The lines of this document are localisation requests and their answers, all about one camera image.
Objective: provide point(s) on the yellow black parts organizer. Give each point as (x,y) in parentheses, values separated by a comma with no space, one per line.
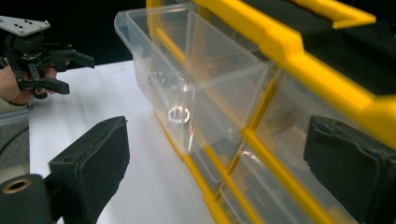
(280,40)

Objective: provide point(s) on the clear plastic drawer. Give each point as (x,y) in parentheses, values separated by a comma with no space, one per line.
(218,77)

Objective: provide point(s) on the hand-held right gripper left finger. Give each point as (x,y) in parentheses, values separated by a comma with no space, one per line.
(93,161)

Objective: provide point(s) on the silver metal nut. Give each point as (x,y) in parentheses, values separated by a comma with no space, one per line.
(178,114)
(182,84)
(159,77)

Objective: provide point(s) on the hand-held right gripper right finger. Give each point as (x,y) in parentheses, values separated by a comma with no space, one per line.
(351,168)

